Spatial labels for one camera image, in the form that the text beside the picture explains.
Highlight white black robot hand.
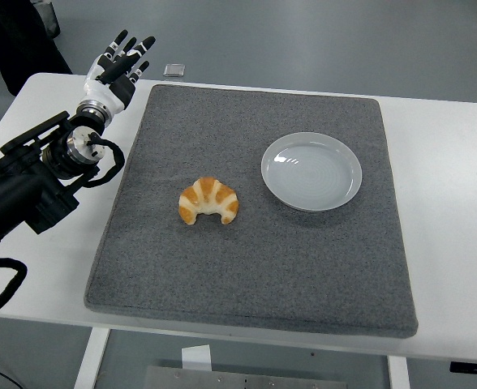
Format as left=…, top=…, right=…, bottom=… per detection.
left=79, top=29, right=157, bottom=117

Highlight croissant bread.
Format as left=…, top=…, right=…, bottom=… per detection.
left=178, top=177, right=239, bottom=225

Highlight light grey round plate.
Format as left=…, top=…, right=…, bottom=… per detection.
left=260, top=131, right=363, bottom=213

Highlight grey metal plate with screws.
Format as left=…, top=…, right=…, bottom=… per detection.
left=144, top=365, right=347, bottom=389

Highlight person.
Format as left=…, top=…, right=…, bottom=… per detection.
left=0, top=0, right=74, bottom=96

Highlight grey felt mat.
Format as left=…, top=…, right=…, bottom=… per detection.
left=83, top=83, right=420, bottom=340

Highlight white table leg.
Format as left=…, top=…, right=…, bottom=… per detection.
left=386, top=356, right=410, bottom=389
left=72, top=327, right=112, bottom=389

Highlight black table control panel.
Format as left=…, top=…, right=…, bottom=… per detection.
left=449, top=360, right=477, bottom=374

